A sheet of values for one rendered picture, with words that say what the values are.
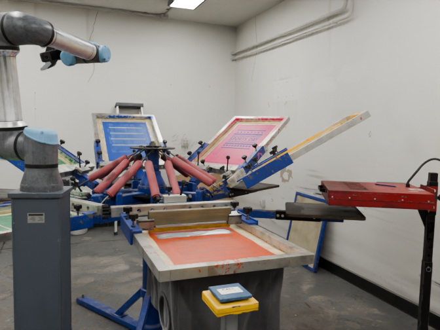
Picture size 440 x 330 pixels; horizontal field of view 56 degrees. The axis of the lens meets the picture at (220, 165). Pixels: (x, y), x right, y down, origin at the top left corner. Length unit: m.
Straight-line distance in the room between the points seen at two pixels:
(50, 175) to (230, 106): 5.07
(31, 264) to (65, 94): 4.47
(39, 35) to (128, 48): 4.52
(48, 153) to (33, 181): 0.11
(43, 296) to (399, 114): 2.93
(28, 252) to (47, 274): 0.10
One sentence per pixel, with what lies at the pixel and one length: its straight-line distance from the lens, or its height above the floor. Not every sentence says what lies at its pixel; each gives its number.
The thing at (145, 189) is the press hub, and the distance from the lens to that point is 2.71.
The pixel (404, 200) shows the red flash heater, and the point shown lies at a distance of 2.53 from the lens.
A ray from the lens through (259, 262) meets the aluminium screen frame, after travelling 1.49.
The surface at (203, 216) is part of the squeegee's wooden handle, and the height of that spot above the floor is 1.02.
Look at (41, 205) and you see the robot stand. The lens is 1.62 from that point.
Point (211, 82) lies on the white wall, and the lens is 6.41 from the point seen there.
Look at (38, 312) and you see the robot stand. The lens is 1.74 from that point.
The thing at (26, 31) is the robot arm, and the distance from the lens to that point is 1.66.
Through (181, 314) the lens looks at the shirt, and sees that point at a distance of 1.55.
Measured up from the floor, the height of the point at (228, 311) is 0.94.
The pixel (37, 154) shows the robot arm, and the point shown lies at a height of 1.33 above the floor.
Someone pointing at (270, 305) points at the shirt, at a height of 0.77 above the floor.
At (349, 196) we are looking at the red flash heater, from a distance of 2.46.
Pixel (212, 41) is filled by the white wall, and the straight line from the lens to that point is 6.50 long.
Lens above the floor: 1.45
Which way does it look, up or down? 5 degrees down
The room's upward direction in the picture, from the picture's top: 1 degrees clockwise
